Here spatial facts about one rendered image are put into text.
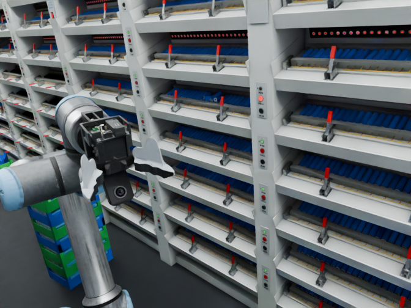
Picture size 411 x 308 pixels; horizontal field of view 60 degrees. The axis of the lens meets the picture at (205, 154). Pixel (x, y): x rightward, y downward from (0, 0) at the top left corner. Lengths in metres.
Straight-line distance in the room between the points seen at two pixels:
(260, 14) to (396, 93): 0.45
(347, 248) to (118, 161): 0.90
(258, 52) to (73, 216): 0.86
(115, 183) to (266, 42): 0.70
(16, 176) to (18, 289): 1.56
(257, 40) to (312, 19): 0.19
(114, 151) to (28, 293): 1.72
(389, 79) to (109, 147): 0.74
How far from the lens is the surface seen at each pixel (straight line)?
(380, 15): 1.02
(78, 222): 1.39
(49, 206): 1.90
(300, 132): 1.20
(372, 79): 1.06
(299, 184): 1.28
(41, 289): 2.25
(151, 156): 0.59
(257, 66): 1.20
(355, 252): 1.30
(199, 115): 1.46
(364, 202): 1.20
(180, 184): 1.74
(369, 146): 1.12
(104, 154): 0.60
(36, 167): 0.82
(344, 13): 1.05
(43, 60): 2.59
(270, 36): 1.16
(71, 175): 0.81
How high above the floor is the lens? 1.34
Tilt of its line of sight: 22 degrees down
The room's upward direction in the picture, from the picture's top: 5 degrees counter-clockwise
